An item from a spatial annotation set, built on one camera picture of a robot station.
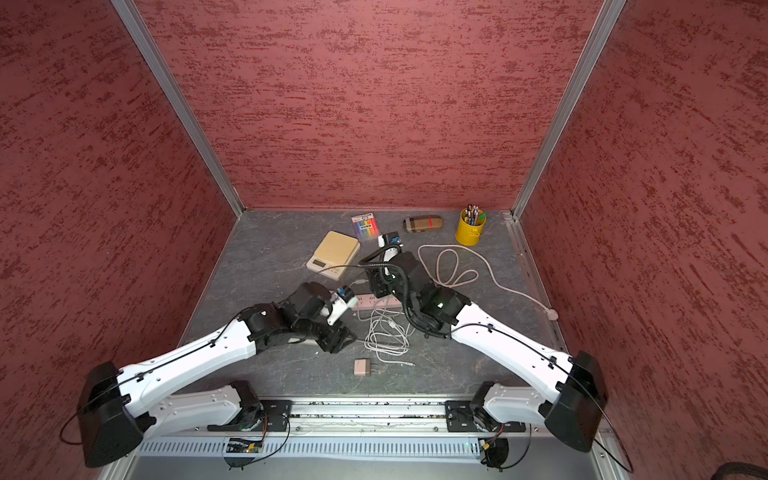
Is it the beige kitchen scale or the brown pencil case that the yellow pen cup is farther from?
the beige kitchen scale

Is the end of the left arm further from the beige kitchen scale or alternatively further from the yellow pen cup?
the yellow pen cup

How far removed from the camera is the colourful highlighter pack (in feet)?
3.79

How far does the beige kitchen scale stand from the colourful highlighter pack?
52 mm

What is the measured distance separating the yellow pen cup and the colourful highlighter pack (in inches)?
12.7

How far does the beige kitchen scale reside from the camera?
104 cm

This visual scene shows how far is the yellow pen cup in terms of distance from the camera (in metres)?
0.99

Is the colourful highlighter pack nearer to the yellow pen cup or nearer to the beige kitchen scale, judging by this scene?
the beige kitchen scale

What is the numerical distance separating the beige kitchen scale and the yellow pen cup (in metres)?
0.39

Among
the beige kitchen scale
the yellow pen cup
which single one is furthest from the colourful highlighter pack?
the yellow pen cup
